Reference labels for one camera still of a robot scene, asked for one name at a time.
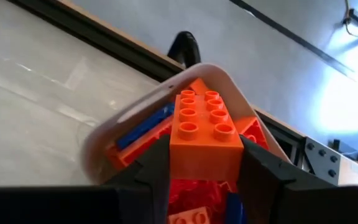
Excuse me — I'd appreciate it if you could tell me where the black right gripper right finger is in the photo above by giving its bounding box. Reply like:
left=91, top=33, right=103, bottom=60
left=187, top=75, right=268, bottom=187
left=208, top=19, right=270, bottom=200
left=237, top=135, right=358, bottom=224

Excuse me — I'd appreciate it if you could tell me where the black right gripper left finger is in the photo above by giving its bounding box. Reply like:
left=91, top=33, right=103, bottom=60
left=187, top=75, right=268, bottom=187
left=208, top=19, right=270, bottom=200
left=0, top=134, right=172, bottom=224

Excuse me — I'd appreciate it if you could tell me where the large orange building block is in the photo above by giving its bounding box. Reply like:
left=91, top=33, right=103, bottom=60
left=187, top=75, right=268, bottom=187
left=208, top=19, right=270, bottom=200
left=167, top=206, right=213, bottom=224
left=105, top=116, right=174, bottom=171
left=168, top=89, right=246, bottom=182

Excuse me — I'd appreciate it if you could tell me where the large blue building block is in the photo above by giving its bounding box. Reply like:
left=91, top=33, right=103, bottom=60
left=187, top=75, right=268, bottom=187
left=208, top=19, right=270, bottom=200
left=116, top=103, right=176, bottom=151
left=224, top=192, right=249, bottom=224

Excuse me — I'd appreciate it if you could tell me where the large red building block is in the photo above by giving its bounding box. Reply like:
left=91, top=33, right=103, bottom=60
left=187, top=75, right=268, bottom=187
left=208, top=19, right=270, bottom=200
left=167, top=179, right=239, bottom=220

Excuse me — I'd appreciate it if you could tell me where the white plastic bin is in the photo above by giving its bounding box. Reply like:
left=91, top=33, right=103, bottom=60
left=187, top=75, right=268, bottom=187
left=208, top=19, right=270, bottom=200
left=80, top=62, right=293, bottom=188

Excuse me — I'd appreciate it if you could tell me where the silver corner bracket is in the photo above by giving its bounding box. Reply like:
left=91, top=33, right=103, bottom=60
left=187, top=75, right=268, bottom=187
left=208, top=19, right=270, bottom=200
left=302, top=136, right=344, bottom=187

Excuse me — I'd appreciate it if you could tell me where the black aluminium table frame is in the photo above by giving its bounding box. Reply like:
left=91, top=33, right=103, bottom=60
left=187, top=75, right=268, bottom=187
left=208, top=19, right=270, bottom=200
left=6, top=0, right=310, bottom=175

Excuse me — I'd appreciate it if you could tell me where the black frame clamp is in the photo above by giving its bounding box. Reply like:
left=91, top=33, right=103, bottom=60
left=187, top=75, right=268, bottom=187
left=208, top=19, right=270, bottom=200
left=167, top=30, right=202, bottom=70

